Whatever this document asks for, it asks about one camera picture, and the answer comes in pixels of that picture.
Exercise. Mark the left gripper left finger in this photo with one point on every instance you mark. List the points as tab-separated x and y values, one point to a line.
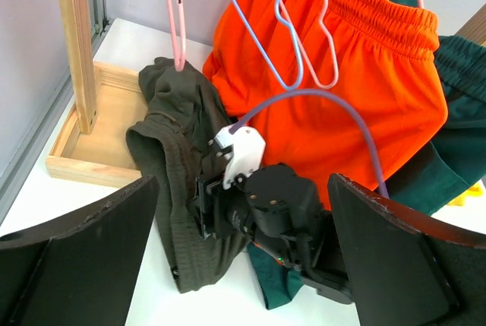
80	268

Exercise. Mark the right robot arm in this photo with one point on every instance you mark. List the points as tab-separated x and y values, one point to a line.
280	213

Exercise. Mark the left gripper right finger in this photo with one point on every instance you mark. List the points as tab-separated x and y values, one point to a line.
405	267

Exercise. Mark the dark green shorts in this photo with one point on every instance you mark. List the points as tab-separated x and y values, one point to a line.
449	164

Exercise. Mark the pink wire hanger orange shorts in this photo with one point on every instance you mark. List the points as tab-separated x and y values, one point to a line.
326	37

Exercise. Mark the wooden clothes rack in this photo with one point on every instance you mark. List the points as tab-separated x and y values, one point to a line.
92	145

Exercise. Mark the light blue wire hanger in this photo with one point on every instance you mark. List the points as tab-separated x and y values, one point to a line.
254	44

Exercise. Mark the olive green shorts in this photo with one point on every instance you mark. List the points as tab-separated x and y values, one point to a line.
172	143

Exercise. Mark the yellow shorts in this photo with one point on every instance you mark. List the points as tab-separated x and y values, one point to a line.
474	192

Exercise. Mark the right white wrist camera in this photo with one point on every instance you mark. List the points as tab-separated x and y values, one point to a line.
243	151

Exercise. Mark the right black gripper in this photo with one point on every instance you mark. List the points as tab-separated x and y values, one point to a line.
218	212

